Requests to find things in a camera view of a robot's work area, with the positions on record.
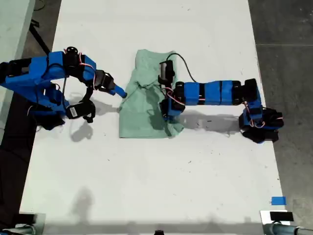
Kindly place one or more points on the black camera box with sticker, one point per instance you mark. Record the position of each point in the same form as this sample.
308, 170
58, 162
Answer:
78, 110

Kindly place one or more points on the white plate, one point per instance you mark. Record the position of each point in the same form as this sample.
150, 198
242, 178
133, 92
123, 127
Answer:
264, 216

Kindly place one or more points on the grey blue tube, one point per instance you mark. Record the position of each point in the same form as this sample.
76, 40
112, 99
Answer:
17, 231
281, 230

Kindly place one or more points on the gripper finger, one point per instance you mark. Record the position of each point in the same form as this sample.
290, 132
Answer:
168, 118
111, 93
164, 107
118, 90

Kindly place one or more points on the flat black box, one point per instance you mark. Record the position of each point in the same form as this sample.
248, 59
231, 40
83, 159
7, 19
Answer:
27, 218
281, 216

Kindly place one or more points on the small black object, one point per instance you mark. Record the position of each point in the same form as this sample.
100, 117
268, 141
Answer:
159, 232

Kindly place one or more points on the pale side table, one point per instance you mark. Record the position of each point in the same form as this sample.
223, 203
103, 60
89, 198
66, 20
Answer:
12, 29

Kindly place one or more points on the blue tape strip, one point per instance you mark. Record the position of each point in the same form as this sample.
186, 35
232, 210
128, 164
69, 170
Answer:
278, 200

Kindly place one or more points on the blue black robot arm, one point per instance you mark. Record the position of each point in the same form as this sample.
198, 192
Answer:
39, 66
212, 93

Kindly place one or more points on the pale green T-shirt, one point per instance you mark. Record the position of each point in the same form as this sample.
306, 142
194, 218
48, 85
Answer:
137, 117

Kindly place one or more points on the grey black camera box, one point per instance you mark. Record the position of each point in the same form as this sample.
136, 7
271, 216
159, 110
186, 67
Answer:
166, 71

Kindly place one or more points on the black stand bar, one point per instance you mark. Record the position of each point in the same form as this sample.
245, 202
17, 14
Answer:
40, 40

